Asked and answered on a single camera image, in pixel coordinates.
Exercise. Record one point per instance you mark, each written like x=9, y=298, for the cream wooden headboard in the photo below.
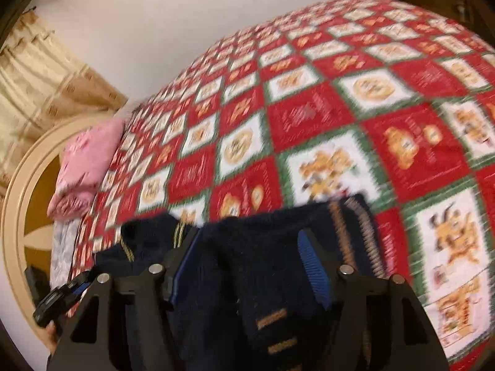
x=15, y=216

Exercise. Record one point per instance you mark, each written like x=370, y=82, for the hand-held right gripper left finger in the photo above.
x=185, y=262

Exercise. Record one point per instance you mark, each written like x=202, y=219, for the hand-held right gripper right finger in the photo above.
x=315, y=270

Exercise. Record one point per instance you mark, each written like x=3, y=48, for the red checkered bed sheet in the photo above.
x=328, y=123

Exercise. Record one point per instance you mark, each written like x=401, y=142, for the person's left hand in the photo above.
x=52, y=338

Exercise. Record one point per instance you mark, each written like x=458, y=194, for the folded pink blanket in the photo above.
x=85, y=162

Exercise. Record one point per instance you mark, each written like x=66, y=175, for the beige patterned curtain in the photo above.
x=34, y=81

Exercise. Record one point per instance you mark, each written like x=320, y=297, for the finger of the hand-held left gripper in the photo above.
x=80, y=288

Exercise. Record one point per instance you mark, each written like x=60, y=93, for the pale blue floral pillow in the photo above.
x=62, y=251

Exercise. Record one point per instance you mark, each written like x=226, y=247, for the navy patterned knit sweater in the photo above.
x=247, y=247

